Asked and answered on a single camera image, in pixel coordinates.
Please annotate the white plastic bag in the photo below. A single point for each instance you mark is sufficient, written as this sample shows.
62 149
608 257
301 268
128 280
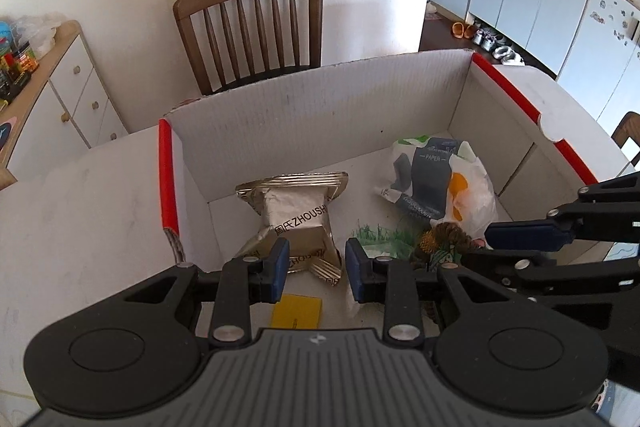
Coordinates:
435 177

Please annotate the silver foil packet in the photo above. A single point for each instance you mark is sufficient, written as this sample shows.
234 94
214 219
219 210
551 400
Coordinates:
300 222

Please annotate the white wooden side cabinet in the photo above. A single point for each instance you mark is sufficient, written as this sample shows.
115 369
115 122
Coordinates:
65 107

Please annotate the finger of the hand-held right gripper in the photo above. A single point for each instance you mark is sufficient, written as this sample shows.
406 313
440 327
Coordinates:
525 237
500 264

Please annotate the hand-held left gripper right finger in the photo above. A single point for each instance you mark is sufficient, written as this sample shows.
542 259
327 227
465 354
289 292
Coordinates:
355 272

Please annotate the yellow small box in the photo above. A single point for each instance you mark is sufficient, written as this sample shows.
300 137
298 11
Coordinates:
296 312

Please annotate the clear plastic bag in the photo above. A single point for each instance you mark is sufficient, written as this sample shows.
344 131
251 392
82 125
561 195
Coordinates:
35 27

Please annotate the pair of beige slippers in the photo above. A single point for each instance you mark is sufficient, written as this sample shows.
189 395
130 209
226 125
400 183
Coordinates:
431 9

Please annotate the blue globe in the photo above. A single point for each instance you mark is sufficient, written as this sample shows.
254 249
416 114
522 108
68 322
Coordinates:
3 32

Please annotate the white cabinet with stickers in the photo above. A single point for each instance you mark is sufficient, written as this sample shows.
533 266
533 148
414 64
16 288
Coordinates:
600 42

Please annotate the pair of silver sneakers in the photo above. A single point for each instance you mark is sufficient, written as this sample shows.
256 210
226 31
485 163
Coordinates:
485 39

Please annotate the orange label jar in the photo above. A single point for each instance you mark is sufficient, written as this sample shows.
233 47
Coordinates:
27 58

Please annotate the pair of orange slippers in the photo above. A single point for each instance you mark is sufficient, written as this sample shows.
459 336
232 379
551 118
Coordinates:
462 29

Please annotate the red cardboard box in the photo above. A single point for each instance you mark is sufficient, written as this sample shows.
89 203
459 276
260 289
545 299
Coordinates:
320 122

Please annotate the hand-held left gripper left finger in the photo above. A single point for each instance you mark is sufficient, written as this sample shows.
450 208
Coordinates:
280 267

